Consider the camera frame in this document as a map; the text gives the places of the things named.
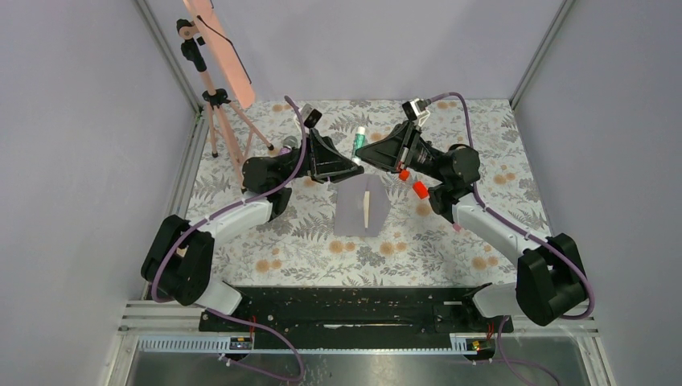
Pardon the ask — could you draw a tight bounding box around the aluminium slotted rail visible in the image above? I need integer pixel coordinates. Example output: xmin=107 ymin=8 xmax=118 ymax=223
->
xmin=137 ymin=334 xmax=480 ymax=355

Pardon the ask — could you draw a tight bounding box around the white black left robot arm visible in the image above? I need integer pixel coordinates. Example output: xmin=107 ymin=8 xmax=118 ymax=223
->
xmin=141 ymin=129 xmax=364 ymax=331

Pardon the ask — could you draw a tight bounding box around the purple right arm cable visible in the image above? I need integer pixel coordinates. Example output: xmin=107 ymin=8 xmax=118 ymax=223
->
xmin=429 ymin=92 xmax=596 ymax=386

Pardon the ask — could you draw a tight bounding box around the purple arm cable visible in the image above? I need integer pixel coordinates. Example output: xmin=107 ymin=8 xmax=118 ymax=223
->
xmin=429 ymin=92 xmax=596 ymax=386
xmin=150 ymin=96 xmax=310 ymax=383

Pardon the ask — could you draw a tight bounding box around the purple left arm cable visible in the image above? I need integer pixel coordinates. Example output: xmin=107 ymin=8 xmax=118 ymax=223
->
xmin=150 ymin=96 xmax=310 ymax=383

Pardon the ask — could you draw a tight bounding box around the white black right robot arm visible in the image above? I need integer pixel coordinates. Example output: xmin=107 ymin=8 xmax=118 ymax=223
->
xmin=355 ymin=121 xmax=594 ymax=331

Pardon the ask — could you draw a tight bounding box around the grey envelope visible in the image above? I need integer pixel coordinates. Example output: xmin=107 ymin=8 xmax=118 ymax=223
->
xmin=334 ymin=174 xmax=391 ymax=237

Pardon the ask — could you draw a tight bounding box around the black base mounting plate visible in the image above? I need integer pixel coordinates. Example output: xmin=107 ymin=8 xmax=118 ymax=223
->
xmin=146 ymin=286 xmax=516 ymax=351

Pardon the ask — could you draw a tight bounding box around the small red cube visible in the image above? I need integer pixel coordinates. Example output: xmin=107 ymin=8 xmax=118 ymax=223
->
xmin=398 ymin=170 xmax=410 ymax=181

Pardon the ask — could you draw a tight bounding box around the pink board on tripod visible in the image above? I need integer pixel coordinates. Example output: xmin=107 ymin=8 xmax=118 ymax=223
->
xmin=183 ymin=0 xmax=256 ymax=108

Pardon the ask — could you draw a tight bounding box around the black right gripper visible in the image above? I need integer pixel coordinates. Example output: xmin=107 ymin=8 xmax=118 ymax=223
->
xmin=353 ymin=121 xmax=449 ymax=183

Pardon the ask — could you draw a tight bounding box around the red rectangular block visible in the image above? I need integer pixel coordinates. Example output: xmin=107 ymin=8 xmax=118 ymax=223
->
xmin=413 ymin=181 xmax=429 ymax=199

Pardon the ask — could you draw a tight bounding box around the beige letter paper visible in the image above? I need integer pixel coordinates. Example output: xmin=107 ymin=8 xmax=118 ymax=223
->
xmin=363 ymin=191 xmax=371 ymax=229

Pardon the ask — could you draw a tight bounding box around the pink tripod stand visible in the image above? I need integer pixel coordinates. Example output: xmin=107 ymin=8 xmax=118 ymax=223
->
xmin=176 ymin=18 xmax=274 ymax=183

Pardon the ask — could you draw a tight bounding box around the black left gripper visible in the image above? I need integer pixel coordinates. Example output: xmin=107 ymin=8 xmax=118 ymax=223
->
xmin=277 ymin=129 xmax=364 ymax=185

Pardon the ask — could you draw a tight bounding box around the floral patterned table mat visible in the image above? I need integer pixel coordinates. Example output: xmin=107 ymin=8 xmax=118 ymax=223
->
xmin=185 ymin=98 xmax=568 ymax=287

